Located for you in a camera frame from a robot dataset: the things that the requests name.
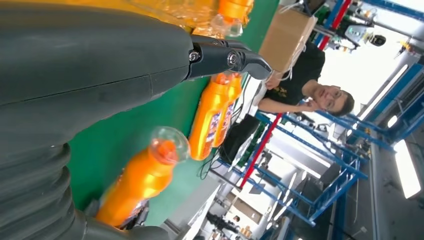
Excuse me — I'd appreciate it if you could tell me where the blue metal rack frame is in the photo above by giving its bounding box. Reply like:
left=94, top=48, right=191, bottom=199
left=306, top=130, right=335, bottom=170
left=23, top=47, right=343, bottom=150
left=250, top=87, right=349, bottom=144
left=216, top=109, right=370, bottom=229

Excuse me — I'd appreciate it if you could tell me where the orange detergent bottle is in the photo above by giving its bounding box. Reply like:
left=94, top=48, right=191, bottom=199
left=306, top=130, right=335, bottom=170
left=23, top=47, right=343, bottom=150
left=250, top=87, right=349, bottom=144
left=95, top=126, right=191, bottom=229
left=188, top=73, right=233, bottom=162
left=211, top=0, right=255, bottom=38
left=211, top=74, right=243, bottom=148

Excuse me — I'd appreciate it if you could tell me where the person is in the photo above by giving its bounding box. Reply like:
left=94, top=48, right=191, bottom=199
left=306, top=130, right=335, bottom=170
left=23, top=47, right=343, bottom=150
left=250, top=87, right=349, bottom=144
left=257, top=42, right=355, bottom=117

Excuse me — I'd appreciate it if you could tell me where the black carrying case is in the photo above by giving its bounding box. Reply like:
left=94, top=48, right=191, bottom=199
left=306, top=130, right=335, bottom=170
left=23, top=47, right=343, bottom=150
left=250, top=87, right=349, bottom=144
left=218, top=115, right=263, bottom=165

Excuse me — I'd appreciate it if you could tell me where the brown cardboard box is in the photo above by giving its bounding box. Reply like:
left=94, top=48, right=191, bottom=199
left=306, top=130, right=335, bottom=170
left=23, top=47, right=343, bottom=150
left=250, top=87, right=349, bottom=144
left=258, top=4, right=319, bottom=74

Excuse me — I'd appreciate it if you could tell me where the yellow taped mat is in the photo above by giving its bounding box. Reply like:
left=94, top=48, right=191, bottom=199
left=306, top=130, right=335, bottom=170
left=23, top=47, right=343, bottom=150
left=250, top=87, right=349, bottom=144
left=13, top=0, right=233, bottom=39

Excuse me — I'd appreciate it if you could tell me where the ceiling light panel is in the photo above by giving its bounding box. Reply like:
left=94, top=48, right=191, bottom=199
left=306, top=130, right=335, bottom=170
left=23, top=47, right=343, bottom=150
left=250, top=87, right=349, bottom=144
left=393, top=139, right=423, bottom=200

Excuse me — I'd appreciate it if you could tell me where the red metal pole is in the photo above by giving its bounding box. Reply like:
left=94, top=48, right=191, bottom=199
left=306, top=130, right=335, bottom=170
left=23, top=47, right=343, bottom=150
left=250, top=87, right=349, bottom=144
left=239, top=0, right=353, bottom=189

